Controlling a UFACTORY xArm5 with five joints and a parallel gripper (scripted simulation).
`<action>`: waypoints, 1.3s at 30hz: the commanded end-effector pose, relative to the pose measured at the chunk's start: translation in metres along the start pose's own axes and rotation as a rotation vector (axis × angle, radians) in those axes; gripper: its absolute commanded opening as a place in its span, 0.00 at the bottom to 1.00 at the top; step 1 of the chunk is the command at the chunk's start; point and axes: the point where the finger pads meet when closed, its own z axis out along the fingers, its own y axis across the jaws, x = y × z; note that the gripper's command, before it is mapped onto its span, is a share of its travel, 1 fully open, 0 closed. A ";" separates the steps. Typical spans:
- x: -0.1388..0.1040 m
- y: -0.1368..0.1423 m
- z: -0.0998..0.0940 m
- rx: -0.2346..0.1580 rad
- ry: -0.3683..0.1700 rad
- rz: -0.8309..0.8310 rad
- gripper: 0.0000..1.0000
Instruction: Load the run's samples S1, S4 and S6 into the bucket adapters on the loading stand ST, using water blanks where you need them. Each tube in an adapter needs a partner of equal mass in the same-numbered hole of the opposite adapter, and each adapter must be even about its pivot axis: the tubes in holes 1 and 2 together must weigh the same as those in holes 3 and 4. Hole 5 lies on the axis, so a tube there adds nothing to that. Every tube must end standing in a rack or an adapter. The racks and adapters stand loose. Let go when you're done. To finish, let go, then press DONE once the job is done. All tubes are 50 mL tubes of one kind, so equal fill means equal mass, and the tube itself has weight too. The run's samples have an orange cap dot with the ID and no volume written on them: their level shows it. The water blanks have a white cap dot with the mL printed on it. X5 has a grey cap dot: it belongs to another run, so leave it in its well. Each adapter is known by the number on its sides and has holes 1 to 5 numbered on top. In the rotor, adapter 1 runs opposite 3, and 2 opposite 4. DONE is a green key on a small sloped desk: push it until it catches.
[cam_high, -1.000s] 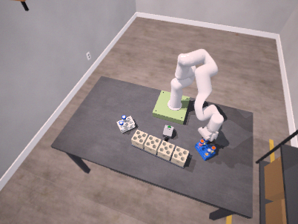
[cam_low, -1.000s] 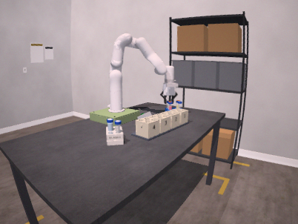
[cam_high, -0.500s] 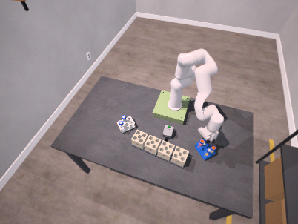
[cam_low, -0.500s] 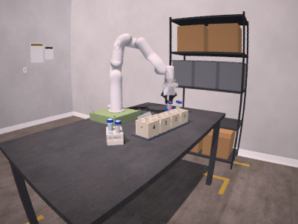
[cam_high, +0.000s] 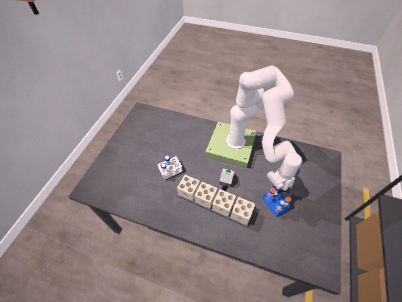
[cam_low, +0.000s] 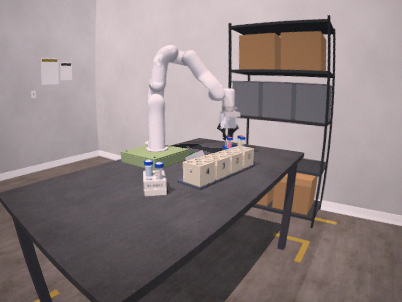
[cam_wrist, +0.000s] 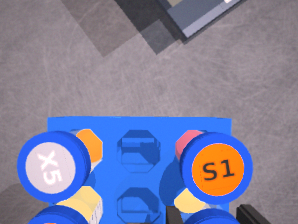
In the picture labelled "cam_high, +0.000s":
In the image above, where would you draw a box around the blue tube rack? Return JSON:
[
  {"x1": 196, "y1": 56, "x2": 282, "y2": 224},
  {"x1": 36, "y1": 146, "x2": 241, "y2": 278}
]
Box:
[{"x1": 263, "y1": 192, "x2": 291, "y2": 216}]

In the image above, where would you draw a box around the white tube rack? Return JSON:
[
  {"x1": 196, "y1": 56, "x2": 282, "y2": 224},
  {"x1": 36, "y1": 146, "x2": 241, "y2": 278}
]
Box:
[{"x1": 158, "y1": 157, "x2": 183, "y2": 180}]

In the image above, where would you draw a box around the blue tube cap with white dot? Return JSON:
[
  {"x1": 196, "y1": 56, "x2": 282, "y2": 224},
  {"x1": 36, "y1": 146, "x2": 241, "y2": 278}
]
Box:
[{"x1": 164, "y1": 155, "x2": 171, "y2": 165}]

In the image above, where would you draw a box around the beige bucket adapter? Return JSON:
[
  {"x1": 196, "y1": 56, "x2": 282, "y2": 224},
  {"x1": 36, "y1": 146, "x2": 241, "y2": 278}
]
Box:
[
  {"x1": 212, "y1": 189, "x2": 236, "y2": 217},
  {"x1": 231, "y1": 197, "x2": 255, "y2": 225},
  {"x1": 195, "y1": 182, "x2": 217, "y2": 209},
  {"x1": 177, "y1": 175, "x2": 200, "y2": 201}
]

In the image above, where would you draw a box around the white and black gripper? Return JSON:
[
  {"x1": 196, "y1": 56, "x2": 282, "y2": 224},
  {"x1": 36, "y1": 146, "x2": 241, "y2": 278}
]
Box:
[{"x1": 278, "y1": 179, "x2": 294, "y2": 194}]

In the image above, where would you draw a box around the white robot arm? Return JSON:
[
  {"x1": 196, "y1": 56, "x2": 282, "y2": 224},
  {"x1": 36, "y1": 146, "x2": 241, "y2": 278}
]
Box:
[{"x1": 226, "y1": 66, "x2": 302, "y2": 189}]

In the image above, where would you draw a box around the blue-capped tube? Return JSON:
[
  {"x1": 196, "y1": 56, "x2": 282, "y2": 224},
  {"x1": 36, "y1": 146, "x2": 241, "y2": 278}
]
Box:
[{"x1": 276, "y1": 200, "x2": 285, "y2": 210}]

